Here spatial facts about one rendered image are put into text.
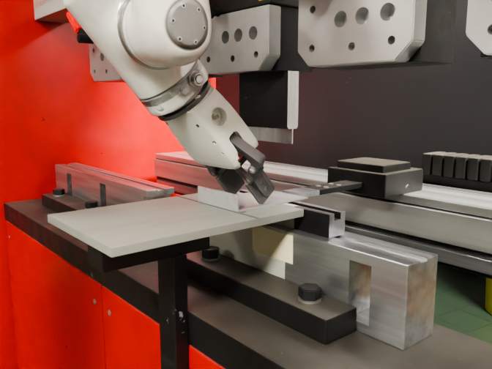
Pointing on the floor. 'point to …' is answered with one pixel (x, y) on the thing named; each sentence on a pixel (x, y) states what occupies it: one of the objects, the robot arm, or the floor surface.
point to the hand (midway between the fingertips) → (246, 184)
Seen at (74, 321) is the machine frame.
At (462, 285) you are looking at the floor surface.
